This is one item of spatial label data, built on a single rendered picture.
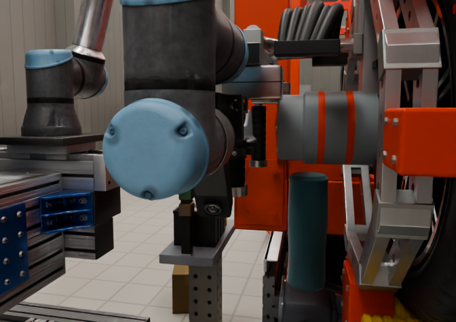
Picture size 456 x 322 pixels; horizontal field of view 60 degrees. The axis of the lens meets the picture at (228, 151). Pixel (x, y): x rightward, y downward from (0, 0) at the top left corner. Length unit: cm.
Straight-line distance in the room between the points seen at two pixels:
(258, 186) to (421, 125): 81
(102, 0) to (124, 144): 99
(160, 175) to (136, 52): 10
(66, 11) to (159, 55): 572
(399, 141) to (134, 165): 27
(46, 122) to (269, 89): 67
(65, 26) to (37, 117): 490
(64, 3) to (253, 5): 497
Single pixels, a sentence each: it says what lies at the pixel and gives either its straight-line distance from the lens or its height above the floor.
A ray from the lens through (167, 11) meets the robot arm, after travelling 31.
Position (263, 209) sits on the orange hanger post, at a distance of 120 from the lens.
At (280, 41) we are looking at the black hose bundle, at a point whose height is 98.
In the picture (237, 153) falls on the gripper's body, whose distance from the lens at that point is 49.
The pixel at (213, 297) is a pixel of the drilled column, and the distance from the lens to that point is 148.
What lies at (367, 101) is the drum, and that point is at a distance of 74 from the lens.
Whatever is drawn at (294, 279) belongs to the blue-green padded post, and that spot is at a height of 50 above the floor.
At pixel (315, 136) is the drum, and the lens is 72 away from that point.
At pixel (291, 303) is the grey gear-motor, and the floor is 40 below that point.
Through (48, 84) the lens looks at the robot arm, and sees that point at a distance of 112.
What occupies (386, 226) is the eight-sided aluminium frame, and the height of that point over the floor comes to 74.
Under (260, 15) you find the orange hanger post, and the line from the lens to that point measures 121.
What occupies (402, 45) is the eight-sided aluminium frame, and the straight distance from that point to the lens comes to 53.
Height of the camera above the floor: 88
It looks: 6 degrees down
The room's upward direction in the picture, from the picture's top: straight up
